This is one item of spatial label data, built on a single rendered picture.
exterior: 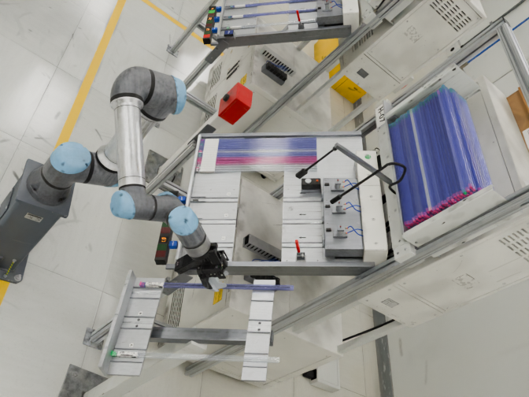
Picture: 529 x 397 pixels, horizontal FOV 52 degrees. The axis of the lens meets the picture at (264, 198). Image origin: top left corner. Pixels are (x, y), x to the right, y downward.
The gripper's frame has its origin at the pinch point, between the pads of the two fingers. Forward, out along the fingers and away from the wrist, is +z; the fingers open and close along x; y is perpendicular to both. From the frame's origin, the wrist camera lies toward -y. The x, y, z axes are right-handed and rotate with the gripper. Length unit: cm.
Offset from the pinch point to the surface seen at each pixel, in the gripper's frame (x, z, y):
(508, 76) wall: 244, 120, 140
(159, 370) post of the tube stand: -16.8, 23.3, -26.0
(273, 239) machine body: 61, 54, 0
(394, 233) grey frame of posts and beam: 24, 12, 57
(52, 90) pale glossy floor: 133, -3, -116
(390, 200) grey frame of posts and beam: 39, 11, 56
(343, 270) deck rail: 17.9, 22.1, 37.9
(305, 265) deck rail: 17.3, 16.6, 25.4
